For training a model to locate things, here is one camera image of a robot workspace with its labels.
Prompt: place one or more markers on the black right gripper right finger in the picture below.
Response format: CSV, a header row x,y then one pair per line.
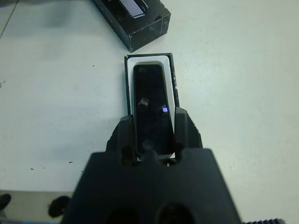
x,y
187,135

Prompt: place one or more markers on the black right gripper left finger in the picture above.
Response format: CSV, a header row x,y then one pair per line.
x,y
125,140

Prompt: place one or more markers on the slim black camera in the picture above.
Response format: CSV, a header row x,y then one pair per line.
x,y
149,93

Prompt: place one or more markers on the black printed box lid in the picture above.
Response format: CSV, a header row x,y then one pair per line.
x,y
144,32

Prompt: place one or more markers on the black box with white tray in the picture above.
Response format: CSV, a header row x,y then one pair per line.
x,y
130,70

